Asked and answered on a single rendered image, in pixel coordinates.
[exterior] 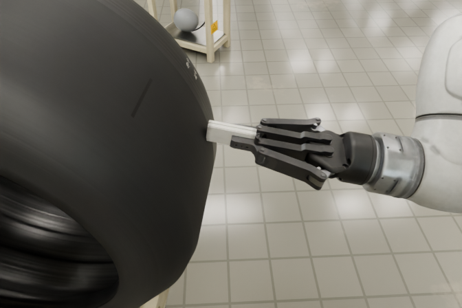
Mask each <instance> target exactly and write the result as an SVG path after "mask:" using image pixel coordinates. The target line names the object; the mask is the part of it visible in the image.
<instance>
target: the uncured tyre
mask: <svg viewBox="0 0 462 308"><path fill-rule="evenodd" d="M184 54H185V55H186V53H185V52H184V50H183V49H182V48H181V47H180V45H179V44H178V42H177V41H176V40H175V39H174V38H173V37H172V36H171V35H170V33H169V32H168V31H167V30H166V29H165V28H164V27H163V26H162V25H161V24H160V23H159V22H158V21H157V20H156V19H155V18H154V17H153V16H151V15H150V14H149V13H148V12H147V11H146V10H145V9H144V8H143V7H141V6H140V5H139V4H137V3H136V2H135V1H134V0H0V308H138V307H140V306H142V305H143V304H145V303H147V302H148V301H149V300H151V299H152V298H154V297H156V296H157V295H159V294H160V293H162V292H164V291H165V290H167V289H168V288H169V287H171V286H172V285H173V284H174V283H175V282H176V281H177V280H178V279H179V278H180V276H181V275H182V274H183V272H184V270H185V269H186V266H187V264H188V263H189V261H190V259H191V257H192V256H193V254H194V252H195V249H196V247H197V243H198V240H199V233H200V230H201V224H202V220H203V216H204V210H205V207H206V200H207V197H208V191H209V187H210V181H211V177H212V171H213V167H214V164H215V157H216V152H217V143H216V142H210V141H207V140H206V134H207V128H208V122H209V120H214V116H213V112H212V107H211V104H210V99H209V97H208V94H207V91H206V88H205V87H204V84H203V82H202V80H201V78H200V76H199V74H198V78H199V82H198V84H197V82H196V81H195V79H194V78H193V76H192V74H191V73H190V71H189V70H188V68H187V67H186V66H185V64H184V63H183V61H184ZM186 56H187V55H186ZM187 57H188V56H187ZM188 59H189V57H188ZM189 61H190V59H189ZM190 62H191V61H190ZM191 63H192V62H191ZM192 66H193V67H194V65H193V64H192ZM194 68H195V67H194ZM195 70H196V69H195ZM196 72H197V70H196ZM197 73H198V72H197ZM150 78H151V79H152V80H153V81H152V83H151V85H150V87H149V88H148V91H147V93H146V95H145V97H144V98H143V100H142V102H141V104H140V106H139V108H138V110H137V112H136V114H135V116H134V118H133V117H132V116H131V114H132V112H133V110H134V108H135V106H136V104H137V103H138V100H139V99H140V96H141V95H142V92H143V91H144V89H145V87H146V85H147V83H148V81H149V79H150Z"/></svg>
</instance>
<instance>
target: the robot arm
mask: <svg viewBox="0 0 462 308"><path fill-rule="evenodd" d="M415 104H416V116H415V125H414V128H413V131H412V134H411V136H410V137H408V136H401V135H394V134H390V133H383V132H376V133H374V134H372V135H368V134H364V133H357V132H353V131H347V132H346V133H343V134H337V133H334V132H333V131H329V130H325V129H324V128H323V127H322V126H321V125H320V123H321V121H322V120H321V119H320V118H317V117H316V118H310V119H307V120H303V119H283V118H261V121H260V123H259V124H258V125H257V126H249V125H244V124H238V123H236V124H228V123H225V122H217V121H214V120H209V122H208V128H207V134H206V140H207V141H210V142H216V143H220V144H227V145H230V147H232V148H234V149H240V150H244V151H250V152H252V154H254V157H255V163H256V164H258V165H260V166H263V167H266V168H268V169H271V170H273V171H276V172H279V173H282V174H284V175H287V176H290V177H293V178H295V179H298V180H300V181H302V182H305V183H306V184H308V185H310V186H311V187H312V188H314V189H316V190H321V188H322V186H323V184H324V183H325V181H326V180H327V179H328V178H329V179H333V178H337V179H338V180H339V181H340V182H345V183H349V184H356V185H360V186H362V187H363V188H364V189H365V190H366V191H368V192H370V193H377V194H381V195H388V196H392V197H396V198H402V199H407V200H409V201H412V202H414V203H416V204H418V205H420V206H423V207H426V208H429V209H433V210H438V211H442V212H451V213H457V214H462V13H460V14H456V15H454V16H452V17H450V18H449V19H447V20H446V21H444V22H443V23H441V24H440V25H439V26H438V27H437V28H436V30H435V31H434V32H433V33H432V35H431V37H430V39H429V40H428V43H427V45H426V48H425V50H424V53H423V57H422V60H421V65H420V68H419V75H418V79H417V88H416V96H415Z"/></svg>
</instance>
